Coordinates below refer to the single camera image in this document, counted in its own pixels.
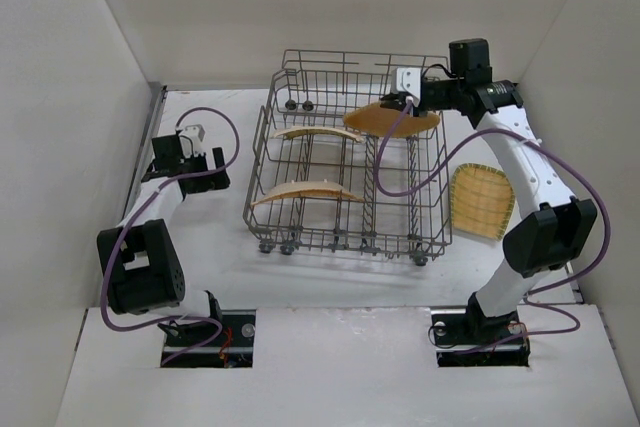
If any aluminium rail left side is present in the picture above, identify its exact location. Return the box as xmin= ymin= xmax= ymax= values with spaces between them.
xmin=97 ymin=82 xmax=169 ymax=308

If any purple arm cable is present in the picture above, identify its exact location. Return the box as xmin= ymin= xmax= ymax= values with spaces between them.
xmin=99 ymin=106 xmax=241 ymax=367
xmin=374 ymin=99 xmax=613 ymax=348

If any orange fish-shaped woven plate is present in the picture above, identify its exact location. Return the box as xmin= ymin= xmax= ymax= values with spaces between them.
xmin=251 ymin=180 xmax=364 ymax=207

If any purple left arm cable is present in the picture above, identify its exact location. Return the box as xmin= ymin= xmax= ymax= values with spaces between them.
xmin=99 ymin=106 xmax=241 ymax=367

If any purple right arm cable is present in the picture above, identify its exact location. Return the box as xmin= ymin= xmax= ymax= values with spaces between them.
xmin=374 ymin=99 xmax=613 ymax=348

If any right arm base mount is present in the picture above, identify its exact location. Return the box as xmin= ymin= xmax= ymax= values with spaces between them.
xmin=428 ymin=309 xmax=531 ymax=368

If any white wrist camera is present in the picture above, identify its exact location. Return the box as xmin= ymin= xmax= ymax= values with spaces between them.
xmin=391 ymin=67 xmax=422 ymax=106
xmin=176 ymin=124 xmax=205 ymax=158

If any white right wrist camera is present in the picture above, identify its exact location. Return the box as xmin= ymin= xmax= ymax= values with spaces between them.
xmin=391 ymin=67 xmax=422 ymax=106

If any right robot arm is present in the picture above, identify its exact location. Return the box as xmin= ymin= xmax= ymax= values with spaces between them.
xmin=381 ymin=38 xmax=608 ymax=355

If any orange square woven plate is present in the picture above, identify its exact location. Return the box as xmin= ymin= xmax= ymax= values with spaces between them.
xmin=343 ymin=102 xmax=440 ymax=138

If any green-rimmed bamboo woven plate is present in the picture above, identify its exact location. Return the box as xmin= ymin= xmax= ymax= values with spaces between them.
xmin=450 ymin=163 xmax=515 ymax=241

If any grey wire dish rack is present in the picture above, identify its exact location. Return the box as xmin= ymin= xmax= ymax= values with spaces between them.
xmin=243 ymin=49 xmax=452 ymax=266

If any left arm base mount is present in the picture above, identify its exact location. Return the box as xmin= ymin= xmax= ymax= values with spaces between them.
xmin=160 ymin=310 xmax=257 ymax=369

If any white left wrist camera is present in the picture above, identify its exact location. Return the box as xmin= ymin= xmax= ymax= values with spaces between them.
xmin=176 ymin=124 xmax=205 ymax=158

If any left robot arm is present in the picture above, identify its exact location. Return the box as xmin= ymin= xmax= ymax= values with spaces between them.
xmin=97 ymin=129 xmax=230 ymax=332

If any yellow rectangular bamboo mat plate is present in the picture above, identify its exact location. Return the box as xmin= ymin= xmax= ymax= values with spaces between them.
xmin=271 ymin=126 xmax=364 ymax=143

